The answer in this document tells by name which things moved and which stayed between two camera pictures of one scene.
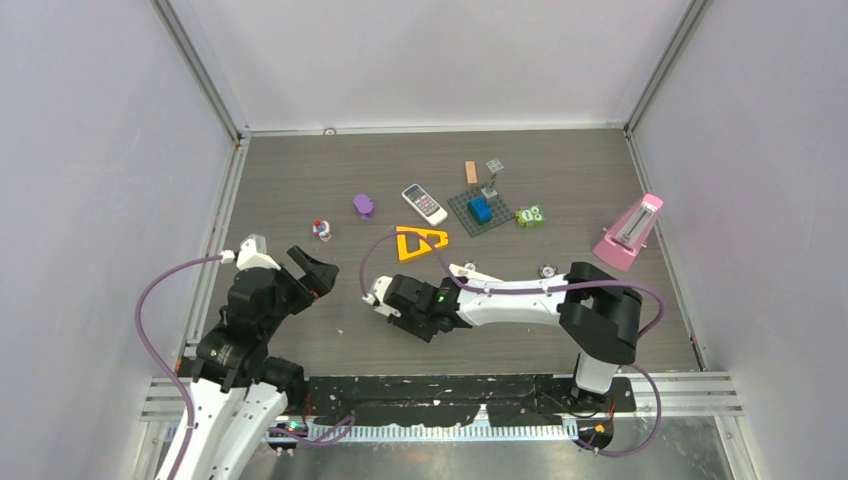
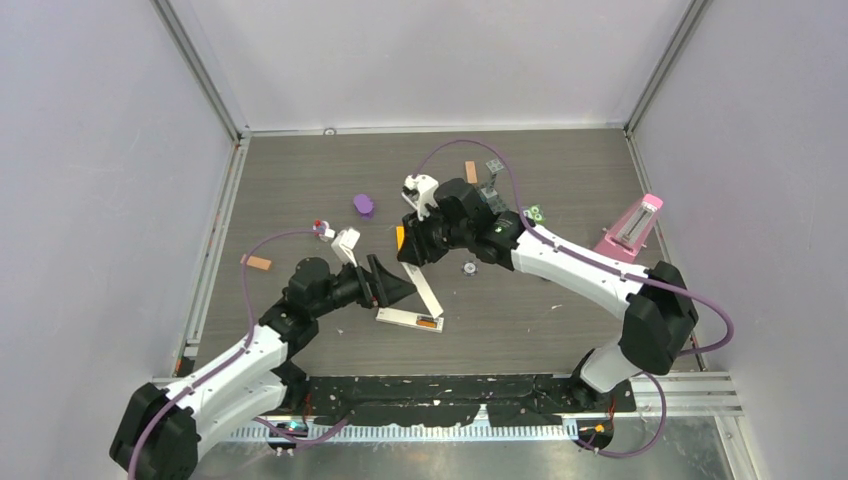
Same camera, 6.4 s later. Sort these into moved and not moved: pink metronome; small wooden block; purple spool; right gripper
Moved: right gripper
Not moved: small wooden block; purple spool; pink metronome
